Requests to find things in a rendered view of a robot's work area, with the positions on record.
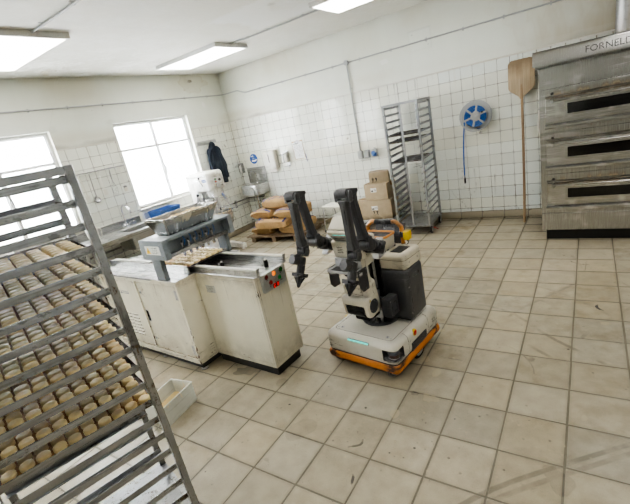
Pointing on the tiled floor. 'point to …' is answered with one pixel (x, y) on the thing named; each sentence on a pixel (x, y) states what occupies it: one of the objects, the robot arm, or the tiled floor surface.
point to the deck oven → (596, 136)
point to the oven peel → (524, 79)
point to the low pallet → (278, 234)
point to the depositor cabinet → (167, 314)
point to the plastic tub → (174, 399)
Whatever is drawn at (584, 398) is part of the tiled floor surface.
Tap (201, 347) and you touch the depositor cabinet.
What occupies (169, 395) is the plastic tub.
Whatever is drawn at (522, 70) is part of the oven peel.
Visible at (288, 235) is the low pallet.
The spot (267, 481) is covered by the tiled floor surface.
